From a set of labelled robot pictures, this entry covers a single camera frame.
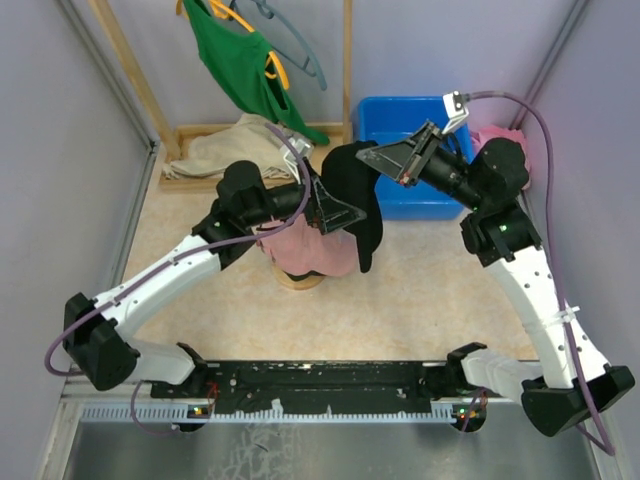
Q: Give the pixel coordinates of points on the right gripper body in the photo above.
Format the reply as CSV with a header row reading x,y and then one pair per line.
x,y
421,155

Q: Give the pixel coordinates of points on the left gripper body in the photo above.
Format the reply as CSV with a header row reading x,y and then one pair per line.
x,y
312,211

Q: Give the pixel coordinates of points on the pink cap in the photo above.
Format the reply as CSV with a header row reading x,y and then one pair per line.
x,y
301,249

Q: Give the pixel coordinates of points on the blue plastic bin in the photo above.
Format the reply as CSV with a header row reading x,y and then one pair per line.
x,y
395,120

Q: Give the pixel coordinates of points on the black cap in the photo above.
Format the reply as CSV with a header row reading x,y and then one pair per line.
x,y
350,180

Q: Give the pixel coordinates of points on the wooden hat stand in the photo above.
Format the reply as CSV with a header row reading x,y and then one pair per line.
x,y
284,281

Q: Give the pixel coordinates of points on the dark green cap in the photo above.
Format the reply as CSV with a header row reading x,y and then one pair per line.
x,y
304,277

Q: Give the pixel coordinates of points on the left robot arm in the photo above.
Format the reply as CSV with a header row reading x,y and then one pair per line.
x,y
101,339

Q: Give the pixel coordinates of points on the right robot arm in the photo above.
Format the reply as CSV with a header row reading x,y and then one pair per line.
x,y
573,381

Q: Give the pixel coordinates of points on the pink cloth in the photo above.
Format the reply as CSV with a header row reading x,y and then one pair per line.
x,y
486,134

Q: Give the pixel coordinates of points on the beige cloth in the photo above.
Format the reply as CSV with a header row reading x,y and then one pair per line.
x,y
248,139

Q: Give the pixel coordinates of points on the yellow hanger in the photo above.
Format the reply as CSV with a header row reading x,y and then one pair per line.
x,y
275,60

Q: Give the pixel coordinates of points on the wooden clothes rack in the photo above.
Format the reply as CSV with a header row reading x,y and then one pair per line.
x,y
177,140

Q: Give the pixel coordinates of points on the green tank top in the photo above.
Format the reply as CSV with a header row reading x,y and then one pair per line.
x,y
276,106

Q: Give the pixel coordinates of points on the grey-blue hanger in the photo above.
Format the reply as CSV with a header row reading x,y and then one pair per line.
x,y
287,41

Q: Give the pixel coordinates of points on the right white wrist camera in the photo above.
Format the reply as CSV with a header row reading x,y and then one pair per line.
x,y
457,111

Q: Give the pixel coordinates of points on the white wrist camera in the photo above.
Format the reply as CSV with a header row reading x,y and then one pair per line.
x,y
303,147
457,111

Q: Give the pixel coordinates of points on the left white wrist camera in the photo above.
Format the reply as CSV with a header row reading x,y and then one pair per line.
x,y
303,147

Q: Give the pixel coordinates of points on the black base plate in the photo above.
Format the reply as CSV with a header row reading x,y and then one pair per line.
x,y
305,387

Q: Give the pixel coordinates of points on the aluminium frame rail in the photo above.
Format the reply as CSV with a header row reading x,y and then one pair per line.
x,y
130,401

